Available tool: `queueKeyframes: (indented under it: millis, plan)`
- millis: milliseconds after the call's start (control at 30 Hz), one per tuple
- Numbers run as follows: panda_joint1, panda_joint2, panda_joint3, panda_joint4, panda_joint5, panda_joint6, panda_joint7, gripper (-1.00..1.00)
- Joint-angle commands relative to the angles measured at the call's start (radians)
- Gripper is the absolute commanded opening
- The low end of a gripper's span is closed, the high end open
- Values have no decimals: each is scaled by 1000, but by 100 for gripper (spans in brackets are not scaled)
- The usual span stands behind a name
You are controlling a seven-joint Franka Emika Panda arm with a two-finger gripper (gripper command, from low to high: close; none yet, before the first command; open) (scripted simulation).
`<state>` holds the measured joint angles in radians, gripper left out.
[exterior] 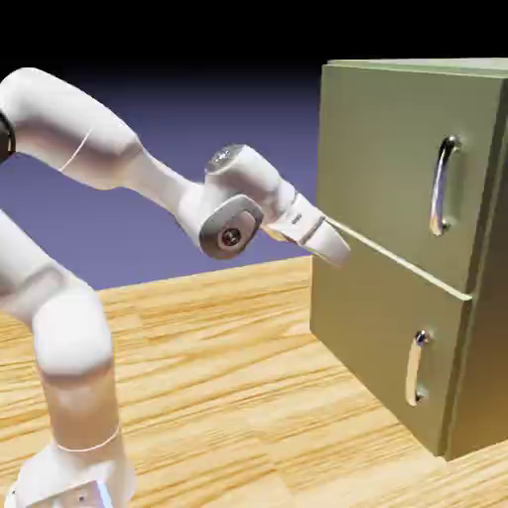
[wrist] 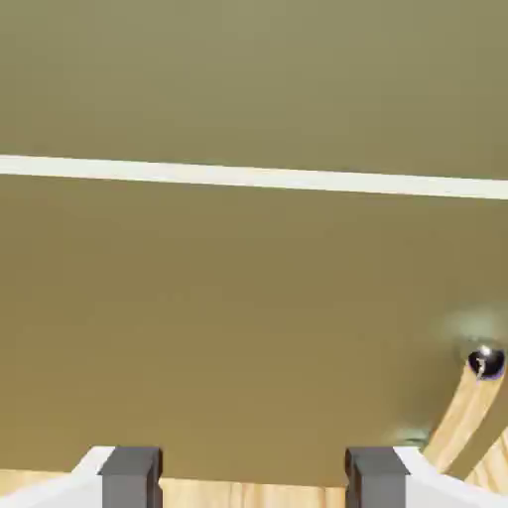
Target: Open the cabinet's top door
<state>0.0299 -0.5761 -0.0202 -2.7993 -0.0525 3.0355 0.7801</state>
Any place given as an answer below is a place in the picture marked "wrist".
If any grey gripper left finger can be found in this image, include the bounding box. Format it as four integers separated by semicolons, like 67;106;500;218
0;445;165;508

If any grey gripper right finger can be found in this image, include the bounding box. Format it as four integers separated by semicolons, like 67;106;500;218
344;445;508;508

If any olive cabinet door front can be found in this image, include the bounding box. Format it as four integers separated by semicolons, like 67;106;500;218
0;173;508;488
0;0;508;183

